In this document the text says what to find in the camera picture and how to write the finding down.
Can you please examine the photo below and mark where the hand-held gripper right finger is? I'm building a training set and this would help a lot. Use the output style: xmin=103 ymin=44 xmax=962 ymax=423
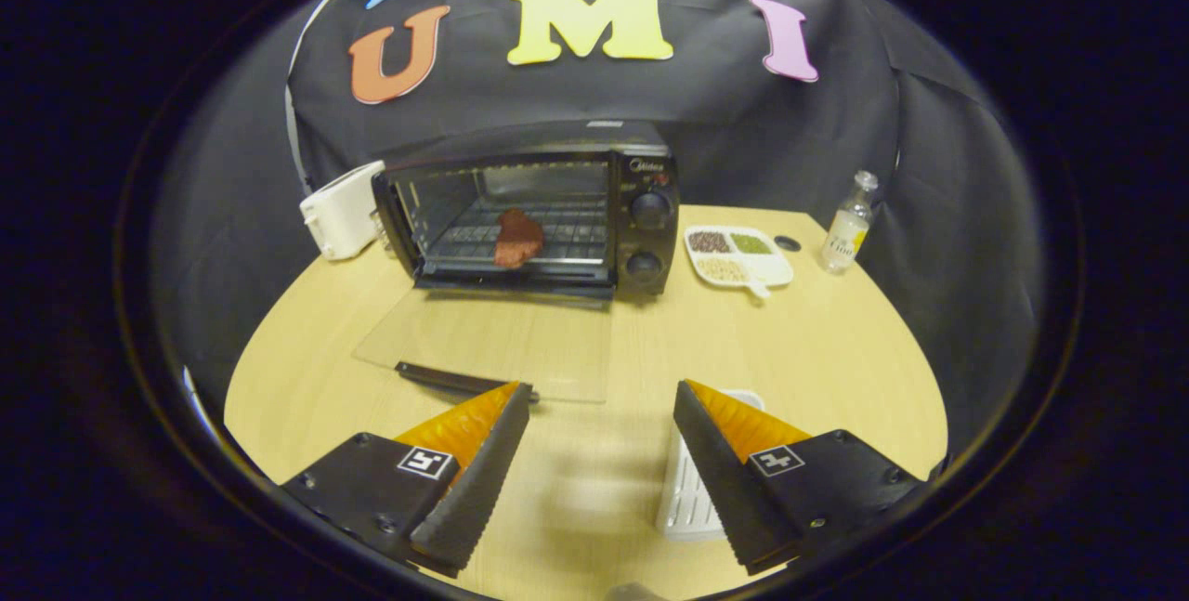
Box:
xmin=673 ymin=379 xmax=930 ymax=576

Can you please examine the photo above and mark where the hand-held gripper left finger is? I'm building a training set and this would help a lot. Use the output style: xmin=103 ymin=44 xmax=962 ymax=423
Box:
xmin=281 ymin=382 xmax=532 ymax=579

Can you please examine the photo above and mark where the brown meat piece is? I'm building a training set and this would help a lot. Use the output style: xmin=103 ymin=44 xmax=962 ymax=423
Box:
xmin=492 ymin=208 xmax=545 ymax=269

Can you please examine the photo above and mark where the black toaster oven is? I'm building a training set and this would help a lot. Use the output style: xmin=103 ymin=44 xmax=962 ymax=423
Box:
xmin=351 ymin=118 xmax=681 ymax=404

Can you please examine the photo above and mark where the white pop-up toaster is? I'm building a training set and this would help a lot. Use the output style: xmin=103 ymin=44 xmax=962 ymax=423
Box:
xmin=299 ymin=160 xmax=387 ymax=261

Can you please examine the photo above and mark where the white rectangular tray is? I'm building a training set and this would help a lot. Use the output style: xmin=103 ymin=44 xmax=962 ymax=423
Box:
xmin=655 ymin=389 xmax=767 ymax=542

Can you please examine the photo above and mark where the white divided plate with beans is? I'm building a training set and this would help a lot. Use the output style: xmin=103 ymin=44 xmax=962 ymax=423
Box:
xmin=684 ymin=225 xmax=795 ymax=299

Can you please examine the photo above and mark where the clear glass bottle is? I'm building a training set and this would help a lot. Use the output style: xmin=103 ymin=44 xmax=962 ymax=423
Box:
xmin=819 ymin=170 xmax=880 ymax=275

